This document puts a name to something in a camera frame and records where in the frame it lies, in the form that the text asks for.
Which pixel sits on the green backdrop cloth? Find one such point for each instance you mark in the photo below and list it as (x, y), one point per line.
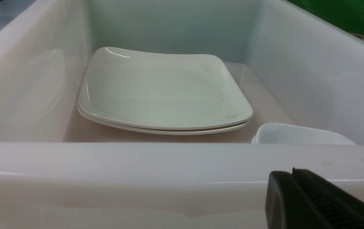
(347, 15)

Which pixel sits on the small white sauce dish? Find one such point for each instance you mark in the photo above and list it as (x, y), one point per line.
(281, 133)

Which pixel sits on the white square plate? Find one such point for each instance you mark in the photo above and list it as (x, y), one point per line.
(164, 132)
(162, 91)

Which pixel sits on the lower white square plate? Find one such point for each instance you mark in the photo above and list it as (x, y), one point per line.
(164, 132)

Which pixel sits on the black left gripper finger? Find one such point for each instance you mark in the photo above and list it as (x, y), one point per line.
(304, 200)

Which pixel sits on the upper white square plate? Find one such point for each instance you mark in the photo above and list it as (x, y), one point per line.
(162, 91)

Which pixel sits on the large white plastic bin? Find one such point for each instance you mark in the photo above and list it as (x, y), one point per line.
(59, 170)

